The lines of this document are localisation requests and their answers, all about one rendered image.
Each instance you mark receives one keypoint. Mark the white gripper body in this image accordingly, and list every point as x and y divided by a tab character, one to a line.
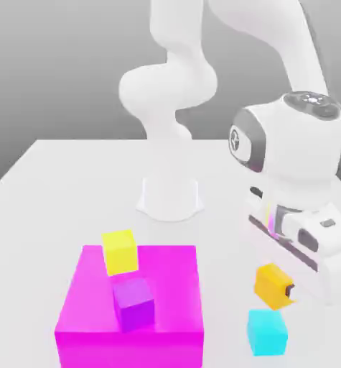
276	249

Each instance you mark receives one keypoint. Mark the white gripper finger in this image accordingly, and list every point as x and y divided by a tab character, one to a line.
290	289

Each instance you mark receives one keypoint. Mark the small orange cube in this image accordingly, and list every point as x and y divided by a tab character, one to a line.
269	284

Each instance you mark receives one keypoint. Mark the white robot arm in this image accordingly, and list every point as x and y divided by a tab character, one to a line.
299	149

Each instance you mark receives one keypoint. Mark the small cyan cube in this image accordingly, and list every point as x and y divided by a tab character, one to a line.
266	333

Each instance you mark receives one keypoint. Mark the small purple cube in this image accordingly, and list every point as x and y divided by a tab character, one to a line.
134	304

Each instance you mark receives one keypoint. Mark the small yellow cube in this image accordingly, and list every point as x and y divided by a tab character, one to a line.
120	253

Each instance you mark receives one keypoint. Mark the large magenta box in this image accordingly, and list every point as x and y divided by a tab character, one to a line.
173	302

